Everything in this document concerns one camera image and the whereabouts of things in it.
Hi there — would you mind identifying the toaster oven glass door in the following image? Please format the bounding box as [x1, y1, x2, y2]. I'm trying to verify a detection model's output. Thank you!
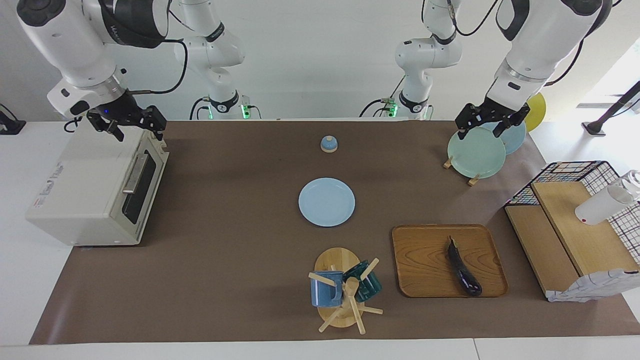
[120, 135, 170, 237]

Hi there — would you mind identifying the light blue plate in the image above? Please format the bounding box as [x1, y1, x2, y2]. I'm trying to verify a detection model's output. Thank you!
[298, 177, 356, 228]

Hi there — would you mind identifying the brown table mat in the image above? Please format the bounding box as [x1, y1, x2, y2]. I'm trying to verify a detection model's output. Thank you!
[29, 120, 640, 346]

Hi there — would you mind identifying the black clamp mount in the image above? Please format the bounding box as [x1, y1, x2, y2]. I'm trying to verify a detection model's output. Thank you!
[0, 103, 27, 136]

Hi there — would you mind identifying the dark teal mug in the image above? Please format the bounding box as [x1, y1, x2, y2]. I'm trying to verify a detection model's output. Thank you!
[343, 260, 383, 303]

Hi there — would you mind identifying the yellow plate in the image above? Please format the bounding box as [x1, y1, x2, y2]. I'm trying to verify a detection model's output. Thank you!
[525, 92, 547, 133]

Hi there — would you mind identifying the wooden tray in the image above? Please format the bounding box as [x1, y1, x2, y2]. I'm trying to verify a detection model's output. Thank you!
[391, 224, 509, 299]

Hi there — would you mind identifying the black wire basket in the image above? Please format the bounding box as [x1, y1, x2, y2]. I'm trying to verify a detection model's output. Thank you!
[504, 160, 640, 266]

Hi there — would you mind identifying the mint green plate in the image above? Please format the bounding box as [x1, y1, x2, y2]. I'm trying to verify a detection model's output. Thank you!
[447, 126, 507, 179]

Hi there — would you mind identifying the white patterned cloth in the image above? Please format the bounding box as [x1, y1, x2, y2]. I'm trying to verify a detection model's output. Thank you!
[546, 268, 640, 303]

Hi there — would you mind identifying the white cup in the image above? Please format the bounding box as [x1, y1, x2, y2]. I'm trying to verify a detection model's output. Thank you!
[574, 170, 640, 226]

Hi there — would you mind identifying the wooden plate rack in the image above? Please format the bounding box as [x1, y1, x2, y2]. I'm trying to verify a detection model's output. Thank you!
[443, 156, 481, 187]

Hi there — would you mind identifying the pale blue racked plate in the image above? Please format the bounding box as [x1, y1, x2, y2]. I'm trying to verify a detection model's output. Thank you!
[480, 120, 527, 156]

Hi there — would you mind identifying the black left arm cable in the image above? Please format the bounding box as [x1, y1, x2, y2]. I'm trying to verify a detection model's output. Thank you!
[447, 0, 501, 37]

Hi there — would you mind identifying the blue mug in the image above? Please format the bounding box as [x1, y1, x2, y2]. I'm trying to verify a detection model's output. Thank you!
[310, 270, 345, 308]

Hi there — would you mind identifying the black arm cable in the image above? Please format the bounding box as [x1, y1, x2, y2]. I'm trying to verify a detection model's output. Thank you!
[447, 0, 501, 37]
[122, 37, 190, 96]

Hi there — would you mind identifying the dark purple eggplant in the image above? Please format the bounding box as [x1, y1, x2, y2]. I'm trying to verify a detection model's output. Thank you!
[446, 236, 483, 297]

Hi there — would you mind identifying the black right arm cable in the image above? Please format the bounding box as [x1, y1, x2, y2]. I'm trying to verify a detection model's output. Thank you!
[122, 37, 190, 96]

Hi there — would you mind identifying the wooden step shelf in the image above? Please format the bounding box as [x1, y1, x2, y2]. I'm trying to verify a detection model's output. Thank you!
[505, 181, 640, 300]

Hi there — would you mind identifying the white toaster oven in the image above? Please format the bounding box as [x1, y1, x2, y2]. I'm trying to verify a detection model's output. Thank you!
[26, 121, 170, 247]

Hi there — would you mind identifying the wooden mug tree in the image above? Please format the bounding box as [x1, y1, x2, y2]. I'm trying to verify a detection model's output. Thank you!
[308, 247, 384, 335]

